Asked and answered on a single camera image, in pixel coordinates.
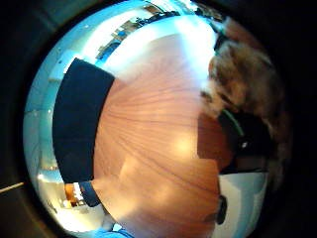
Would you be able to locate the brown furry soft toy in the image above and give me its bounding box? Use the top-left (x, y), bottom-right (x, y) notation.
top-left (199, 37), bottom-right (293, 191)

